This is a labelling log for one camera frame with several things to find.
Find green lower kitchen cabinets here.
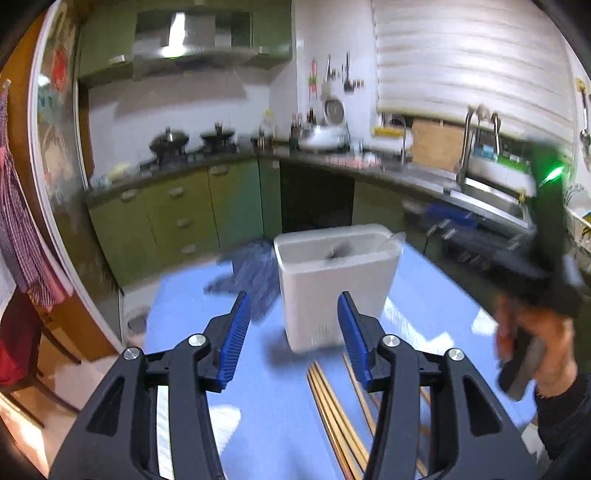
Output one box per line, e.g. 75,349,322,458
84,156,463,287

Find chrome kitchen faucet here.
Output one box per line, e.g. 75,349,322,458
386,115,410,167

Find dark kitchen countertop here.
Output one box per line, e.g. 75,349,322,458
83,142,537,232

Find person's right hand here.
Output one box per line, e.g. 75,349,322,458
494,295,578,398

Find light bamboo chopstick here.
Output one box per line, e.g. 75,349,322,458
342,354,377,435

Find dark blue floor cloth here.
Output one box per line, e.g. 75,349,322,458
204,240,280,322

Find stainless steel sink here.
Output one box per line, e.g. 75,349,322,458
409,169,534,236

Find white plastic utensil holder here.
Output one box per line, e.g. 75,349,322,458
273,224,406,354

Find blue patterned tablecloth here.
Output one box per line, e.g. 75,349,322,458
142,239,546,480

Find leftmost bamboo chopstick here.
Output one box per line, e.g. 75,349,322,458
307,365,356,480

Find black dishwasher front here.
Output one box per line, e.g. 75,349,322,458
280,162,355,233

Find wooden cutting board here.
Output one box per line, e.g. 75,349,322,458
411,119,464,172

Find tall steel water tap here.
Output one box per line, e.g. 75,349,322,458
456,104,502,185

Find pink dish towel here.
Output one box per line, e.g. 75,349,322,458
325,152,382,170

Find black gas stove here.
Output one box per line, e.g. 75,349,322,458
139,141,253,173

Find plastic bag on counter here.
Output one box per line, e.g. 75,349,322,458
89,163,138,190

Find glass sliding door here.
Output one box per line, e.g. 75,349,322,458
27,1,123,359

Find right black wok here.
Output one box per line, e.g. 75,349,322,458
200,122,235,152

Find black wok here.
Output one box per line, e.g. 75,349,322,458
149,127,189,159
200,122,235,152

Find left black wok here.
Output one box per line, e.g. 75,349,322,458
149,127,189,159

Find white rice cooker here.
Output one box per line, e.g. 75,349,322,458
297,97,351,152

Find red wooden chair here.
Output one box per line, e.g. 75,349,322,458
1,289,81,429

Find red checkered apron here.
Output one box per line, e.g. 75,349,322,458
1,88,73,312

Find white roller blind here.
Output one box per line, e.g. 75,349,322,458
372,0,576,149

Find steel range hood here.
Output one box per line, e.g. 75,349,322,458
132,7,263,80

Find green upper cabinets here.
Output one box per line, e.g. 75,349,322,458
77,1,294,87

